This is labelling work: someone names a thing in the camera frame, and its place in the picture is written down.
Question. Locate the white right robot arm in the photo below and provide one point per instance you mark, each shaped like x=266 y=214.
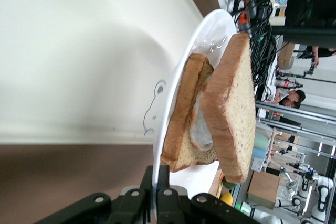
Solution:
x=252 y=209

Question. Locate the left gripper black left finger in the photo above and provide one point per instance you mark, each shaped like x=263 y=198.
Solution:
x=131 y=208

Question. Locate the cream bear print tray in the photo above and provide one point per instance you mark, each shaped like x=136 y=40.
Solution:
x=65 y=64

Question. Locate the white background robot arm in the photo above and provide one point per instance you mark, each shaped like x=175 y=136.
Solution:
x=321 y=197

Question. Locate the light blue cup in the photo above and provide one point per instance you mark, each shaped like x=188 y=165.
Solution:
x=260 y=153

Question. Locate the toy fried egg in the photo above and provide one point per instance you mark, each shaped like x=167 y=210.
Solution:
x=200 y=132

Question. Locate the pale green cup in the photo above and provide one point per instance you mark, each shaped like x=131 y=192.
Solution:
x=261 y=140

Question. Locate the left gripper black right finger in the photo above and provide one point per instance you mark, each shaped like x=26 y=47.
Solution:
x=170 y=208

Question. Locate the brown bread slice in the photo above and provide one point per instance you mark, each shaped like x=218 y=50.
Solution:
x=183 y=103
x=236 y=108

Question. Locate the white round plate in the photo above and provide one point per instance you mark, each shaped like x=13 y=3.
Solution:
x=210 y=24

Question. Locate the wooden cutting board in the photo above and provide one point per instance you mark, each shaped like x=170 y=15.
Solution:
x=215 y=182

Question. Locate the green avocado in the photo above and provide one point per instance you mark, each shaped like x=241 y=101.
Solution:
x=229 y=184

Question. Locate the dark haired person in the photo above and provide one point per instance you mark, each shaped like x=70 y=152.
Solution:
x=291 y=99

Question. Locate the yellow lemon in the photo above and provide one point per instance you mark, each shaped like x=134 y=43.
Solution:
x=227 y=199

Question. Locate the brown cardboard box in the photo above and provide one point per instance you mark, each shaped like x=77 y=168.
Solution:
x=263 y=190

